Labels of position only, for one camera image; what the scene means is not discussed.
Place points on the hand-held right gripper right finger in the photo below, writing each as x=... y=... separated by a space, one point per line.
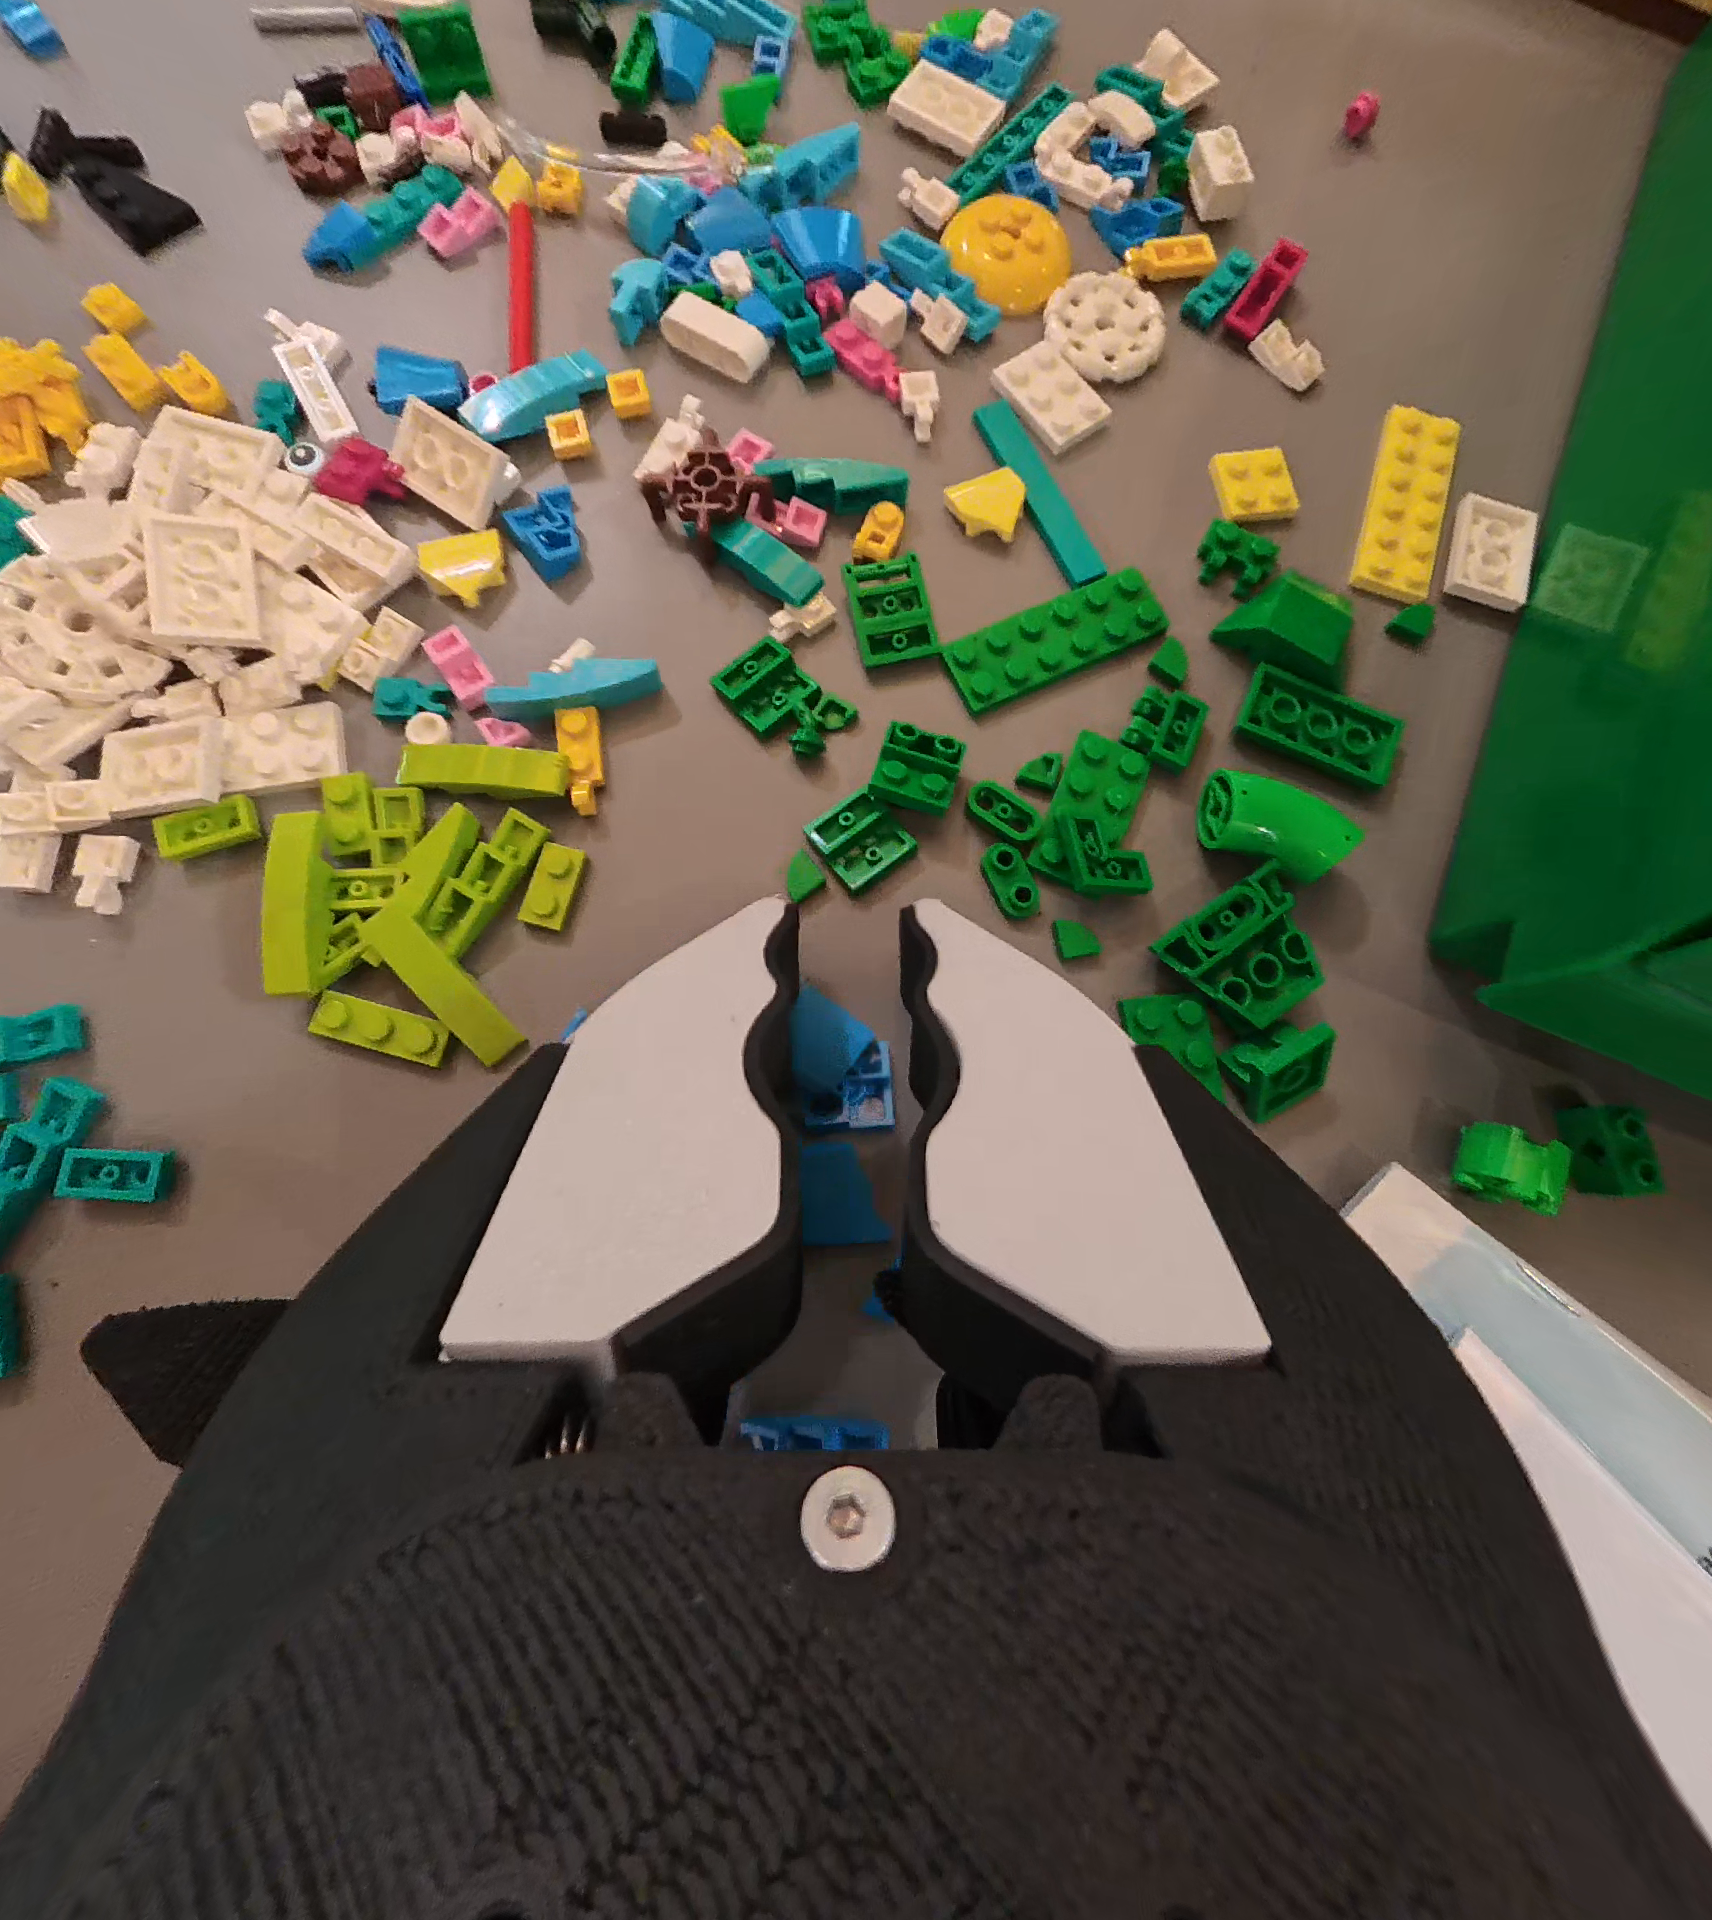
x=1080 y=1184

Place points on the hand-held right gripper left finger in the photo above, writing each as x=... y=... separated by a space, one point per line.
x=630 y=1184

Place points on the blue curved lego brick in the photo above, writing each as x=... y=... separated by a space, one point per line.
x=834 y=1058

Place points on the pile of lime lego pieces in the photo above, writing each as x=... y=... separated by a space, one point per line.
x=407 y=901

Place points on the bright green rounded lego piece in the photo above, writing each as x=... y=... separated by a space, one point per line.
x=1509 y=1166

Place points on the pile of green lego pieces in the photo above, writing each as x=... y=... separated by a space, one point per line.
x=1051 y=638

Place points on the group of teal lego plates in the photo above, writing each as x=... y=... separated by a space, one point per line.
x=1 y=1154

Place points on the closed lego instruction booklets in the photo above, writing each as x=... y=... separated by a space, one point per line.
x=1651 y=1471

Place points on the long teal lego tile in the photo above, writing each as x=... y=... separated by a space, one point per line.
x=1044 y=494

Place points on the brown lego connector piece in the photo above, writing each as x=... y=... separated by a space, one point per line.
x=707 y=489

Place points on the square yellow lego plate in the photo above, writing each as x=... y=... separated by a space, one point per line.
x=1254 y=485

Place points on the pile of white lego pieces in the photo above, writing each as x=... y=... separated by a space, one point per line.
x=181 y=601

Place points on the square white lego plate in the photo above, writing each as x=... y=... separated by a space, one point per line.
x=1488 y=552

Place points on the long yellow lego plate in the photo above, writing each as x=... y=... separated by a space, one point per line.
x=1404 y=502

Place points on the pile of mixed lego pieces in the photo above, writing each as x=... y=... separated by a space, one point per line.
x=796 y=224

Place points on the pile of yellow lego pieces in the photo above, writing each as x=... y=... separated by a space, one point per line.
x=1 y=413

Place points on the small pink lego piece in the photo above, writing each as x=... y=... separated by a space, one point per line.
x=1362 y=114

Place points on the group of black lego wedges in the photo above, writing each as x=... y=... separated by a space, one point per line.
x=107 y=188

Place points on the large green plastic lid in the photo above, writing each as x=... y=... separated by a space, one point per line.
x=1666 y=601

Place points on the dark green lego bracket piece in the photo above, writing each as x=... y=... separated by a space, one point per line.
x=1608 y=1149

